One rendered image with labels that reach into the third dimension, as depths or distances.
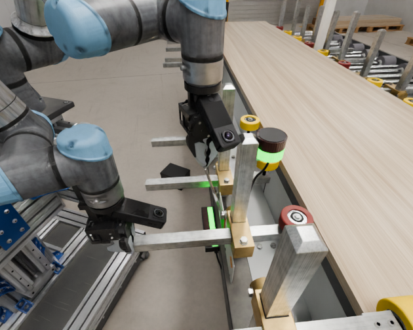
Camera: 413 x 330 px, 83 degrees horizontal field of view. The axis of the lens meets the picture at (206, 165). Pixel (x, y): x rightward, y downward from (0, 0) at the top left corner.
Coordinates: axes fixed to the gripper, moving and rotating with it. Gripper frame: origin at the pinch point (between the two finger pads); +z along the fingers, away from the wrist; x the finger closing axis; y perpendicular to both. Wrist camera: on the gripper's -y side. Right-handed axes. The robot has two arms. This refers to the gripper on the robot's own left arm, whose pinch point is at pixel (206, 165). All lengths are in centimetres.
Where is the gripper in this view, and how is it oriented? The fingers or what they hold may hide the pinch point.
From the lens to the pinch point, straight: 56.5
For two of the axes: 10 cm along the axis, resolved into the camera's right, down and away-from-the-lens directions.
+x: -9.0, 2.9, -3.3
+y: -4.4, -6.0, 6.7
